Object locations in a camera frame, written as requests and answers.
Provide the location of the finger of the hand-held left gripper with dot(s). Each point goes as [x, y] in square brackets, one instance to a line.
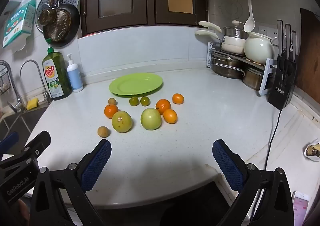
[10, 138]
[38, 142]

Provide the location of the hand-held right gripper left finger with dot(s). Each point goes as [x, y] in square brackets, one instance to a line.
[96, 163]

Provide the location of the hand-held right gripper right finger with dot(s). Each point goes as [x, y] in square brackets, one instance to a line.
[228, 163]

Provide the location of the brown kiwi fruit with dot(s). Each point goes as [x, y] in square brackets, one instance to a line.
[103, 131]

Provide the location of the green apple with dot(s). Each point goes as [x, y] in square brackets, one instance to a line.
[150, 119]
[121, 122]

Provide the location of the orange tangerine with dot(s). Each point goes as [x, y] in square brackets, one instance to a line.
[111, 111]
[163, 106]

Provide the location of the brown longan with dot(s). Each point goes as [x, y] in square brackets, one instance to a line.
[112, 101]

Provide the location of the smooth small orange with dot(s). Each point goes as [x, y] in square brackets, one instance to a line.
[178, 98]
[170, 116]

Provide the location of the green plate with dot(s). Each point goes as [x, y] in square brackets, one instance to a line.
[136, 84]

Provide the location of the kitchen sink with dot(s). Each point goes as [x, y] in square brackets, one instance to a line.
[15, 123]

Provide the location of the yellow sponge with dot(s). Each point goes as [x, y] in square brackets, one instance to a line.
[32, 103]

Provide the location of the curved steel faucet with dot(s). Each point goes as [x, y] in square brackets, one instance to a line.
[42, 83]

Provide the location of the green dish soap bottle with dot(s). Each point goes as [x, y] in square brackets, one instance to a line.
[55, 75]

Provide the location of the green cherry tomato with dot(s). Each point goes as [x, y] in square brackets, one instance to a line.
[134, 101]
[145, 101]

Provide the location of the white blue pump bottle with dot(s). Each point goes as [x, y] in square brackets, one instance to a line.
[74, 77]

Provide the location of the white smartphone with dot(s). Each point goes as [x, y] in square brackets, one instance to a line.
[300, 208]

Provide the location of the crumpled food wrapper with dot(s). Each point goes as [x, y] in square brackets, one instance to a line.
[312, 151]

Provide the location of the small steel pot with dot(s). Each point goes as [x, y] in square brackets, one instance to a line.
[252, 78]

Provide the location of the steel pot rack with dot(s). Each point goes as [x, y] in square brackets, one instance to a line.
[265, 80]

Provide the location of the black knife block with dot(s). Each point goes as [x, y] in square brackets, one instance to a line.
[281, 83]

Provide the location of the large steel pot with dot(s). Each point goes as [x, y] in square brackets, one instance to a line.
[227, 67]

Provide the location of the white ceramic pan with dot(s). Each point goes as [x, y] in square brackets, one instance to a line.
[233, 45]

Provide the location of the brass colander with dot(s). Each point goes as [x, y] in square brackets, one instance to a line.
[61, 25]

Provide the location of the white ceramic pot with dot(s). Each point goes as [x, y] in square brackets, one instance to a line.
[257, 47]

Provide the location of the small brass strainer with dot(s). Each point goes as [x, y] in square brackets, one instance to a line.
[47, 17]

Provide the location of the black frying pan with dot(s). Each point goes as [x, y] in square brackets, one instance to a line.
[74, 17]

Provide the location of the steel pot with lid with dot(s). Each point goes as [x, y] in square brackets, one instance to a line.
[233, 32]

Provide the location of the brown wooden board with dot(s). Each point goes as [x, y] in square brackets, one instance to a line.
[310, 53]

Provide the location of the white ladle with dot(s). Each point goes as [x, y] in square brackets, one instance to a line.
[249, 24]

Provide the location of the green white wall box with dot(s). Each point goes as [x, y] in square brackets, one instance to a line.
[20, 23]

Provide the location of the white wall outlet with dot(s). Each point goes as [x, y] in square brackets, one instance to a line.
[263, 32]

